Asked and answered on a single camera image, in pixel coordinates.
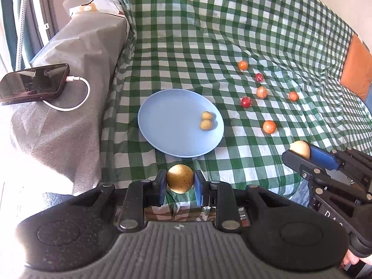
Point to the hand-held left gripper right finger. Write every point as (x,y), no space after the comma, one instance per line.
(200,190)

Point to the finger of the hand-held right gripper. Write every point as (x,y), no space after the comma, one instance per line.
(296,161)
(324,157)

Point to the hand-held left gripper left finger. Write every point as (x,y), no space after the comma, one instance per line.
(162,190)

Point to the pale yellow round fruit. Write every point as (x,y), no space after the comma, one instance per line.
(300,148)

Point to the large golden yellow round fruit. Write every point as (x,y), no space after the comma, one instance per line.
(180,178)

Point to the light blue plate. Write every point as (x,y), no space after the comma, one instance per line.
(171,122)

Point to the person's right hand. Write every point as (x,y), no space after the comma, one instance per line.
(355,260)

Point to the blue denim trouser leg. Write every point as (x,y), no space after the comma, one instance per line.
(300,193)

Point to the large orange round fruit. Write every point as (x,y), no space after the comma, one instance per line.
(269,127)

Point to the small orange-red fruit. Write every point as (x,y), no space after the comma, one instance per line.
(293,96)

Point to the small yellow-green fruit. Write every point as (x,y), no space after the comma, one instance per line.
(207,115)
(206,124)

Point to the peach-coloured round fruit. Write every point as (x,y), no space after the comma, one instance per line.
(262,92)

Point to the red round fruit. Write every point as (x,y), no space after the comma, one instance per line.
(246,102)

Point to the small dark red fruit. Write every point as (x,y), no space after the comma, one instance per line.
(259,77)

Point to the orange cushion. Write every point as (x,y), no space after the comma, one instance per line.
(356,66)

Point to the small orange fruit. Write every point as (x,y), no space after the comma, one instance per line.
(243,65)

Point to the green white checked cloth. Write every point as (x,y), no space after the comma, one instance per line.
(189,35)

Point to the grey fabric cover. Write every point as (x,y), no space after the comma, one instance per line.
(72,49)

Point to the black smartphone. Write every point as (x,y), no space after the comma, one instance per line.
(32,82)

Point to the white crumpled paper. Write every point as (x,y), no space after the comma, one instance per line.
(96,7)

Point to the teal curtain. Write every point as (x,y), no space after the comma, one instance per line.
(7,11)

